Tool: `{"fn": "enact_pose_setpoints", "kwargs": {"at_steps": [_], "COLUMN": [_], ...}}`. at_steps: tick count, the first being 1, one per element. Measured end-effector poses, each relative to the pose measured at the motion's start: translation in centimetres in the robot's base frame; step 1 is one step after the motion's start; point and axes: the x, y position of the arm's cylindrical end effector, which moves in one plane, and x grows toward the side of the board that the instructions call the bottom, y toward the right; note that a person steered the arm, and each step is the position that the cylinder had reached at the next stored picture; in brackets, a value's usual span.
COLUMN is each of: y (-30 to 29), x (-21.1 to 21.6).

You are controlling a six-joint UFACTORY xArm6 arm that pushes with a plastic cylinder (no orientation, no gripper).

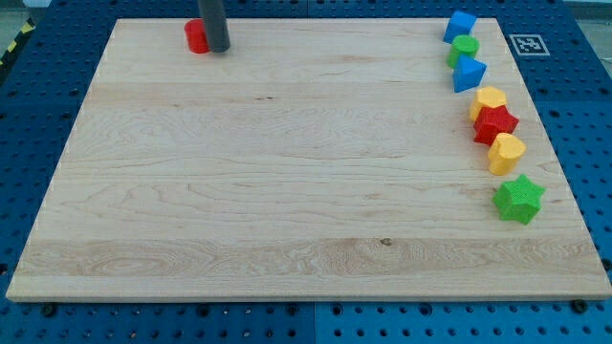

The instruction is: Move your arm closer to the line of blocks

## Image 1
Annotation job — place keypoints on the light wooden board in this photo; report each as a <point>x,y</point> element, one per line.
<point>316,160</point>

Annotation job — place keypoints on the red cylinder block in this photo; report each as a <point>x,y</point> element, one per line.
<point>196,36</point>

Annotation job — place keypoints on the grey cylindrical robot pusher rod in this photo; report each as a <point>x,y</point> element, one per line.
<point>215,24</point>

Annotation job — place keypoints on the red star block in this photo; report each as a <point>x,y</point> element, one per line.
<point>492,121</point>

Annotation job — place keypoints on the blue triangular prism block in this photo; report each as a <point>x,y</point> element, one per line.
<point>468,73</point>

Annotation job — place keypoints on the yellow hexagon block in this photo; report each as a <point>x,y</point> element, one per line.
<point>486,97</point>

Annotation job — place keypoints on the yellow heart block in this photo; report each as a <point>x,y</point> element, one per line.
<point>505,153</point>

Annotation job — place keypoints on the green cylinder block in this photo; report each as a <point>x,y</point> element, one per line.
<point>462,44</point>

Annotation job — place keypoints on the green star block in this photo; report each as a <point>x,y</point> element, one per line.
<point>518,200</point>

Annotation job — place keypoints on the blue cube block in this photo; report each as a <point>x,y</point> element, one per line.
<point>460,23</point>

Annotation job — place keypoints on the white fiducial marker tag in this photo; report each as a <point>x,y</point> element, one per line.
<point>527,44</point>

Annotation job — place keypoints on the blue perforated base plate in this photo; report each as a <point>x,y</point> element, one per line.
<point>39,102</point>

